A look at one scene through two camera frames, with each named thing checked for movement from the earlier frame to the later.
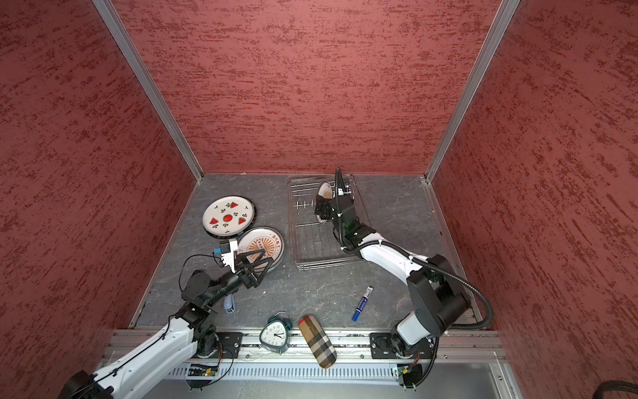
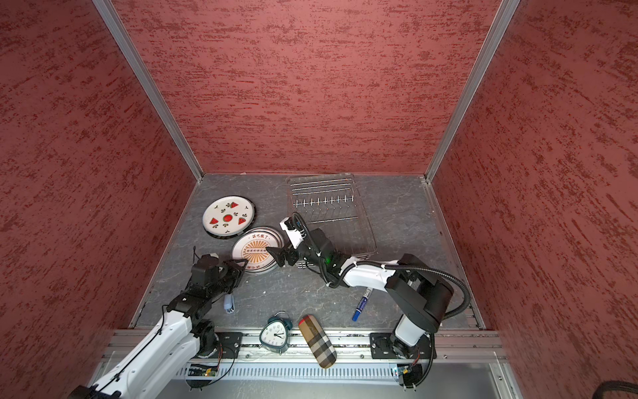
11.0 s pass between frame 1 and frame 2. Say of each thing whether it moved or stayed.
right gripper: moved
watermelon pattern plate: stayed
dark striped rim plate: stayed
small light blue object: stayed
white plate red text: stayed
